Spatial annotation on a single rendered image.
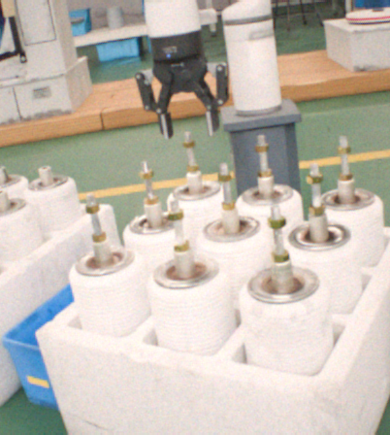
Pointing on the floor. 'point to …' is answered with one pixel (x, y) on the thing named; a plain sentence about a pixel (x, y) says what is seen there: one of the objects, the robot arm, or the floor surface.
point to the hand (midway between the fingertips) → (189, 127)
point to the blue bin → (34, 376)
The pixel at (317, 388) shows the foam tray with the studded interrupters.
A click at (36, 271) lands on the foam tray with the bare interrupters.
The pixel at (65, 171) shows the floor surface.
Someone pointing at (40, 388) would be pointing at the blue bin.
